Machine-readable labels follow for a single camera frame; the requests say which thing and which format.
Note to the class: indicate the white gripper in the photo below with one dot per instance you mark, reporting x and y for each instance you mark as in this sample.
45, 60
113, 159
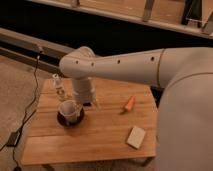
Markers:
87, 97

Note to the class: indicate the clear plastic cup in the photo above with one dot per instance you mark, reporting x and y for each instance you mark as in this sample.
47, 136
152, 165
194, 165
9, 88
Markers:
69, 112

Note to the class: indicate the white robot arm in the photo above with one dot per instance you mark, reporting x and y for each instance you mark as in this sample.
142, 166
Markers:
185, 113

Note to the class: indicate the clear glass bottle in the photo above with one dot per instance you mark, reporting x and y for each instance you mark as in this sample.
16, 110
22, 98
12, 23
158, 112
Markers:
59, 87

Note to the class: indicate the orange carrot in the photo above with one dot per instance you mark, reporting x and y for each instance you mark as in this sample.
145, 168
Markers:
129, 105

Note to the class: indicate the wooden table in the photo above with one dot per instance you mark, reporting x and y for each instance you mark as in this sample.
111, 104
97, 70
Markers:
103, 132

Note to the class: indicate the beige sponge block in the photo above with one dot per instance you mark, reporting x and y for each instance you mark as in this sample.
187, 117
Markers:
136, 137

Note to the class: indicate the black power adapter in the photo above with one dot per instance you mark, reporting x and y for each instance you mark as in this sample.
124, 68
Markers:
13, 139

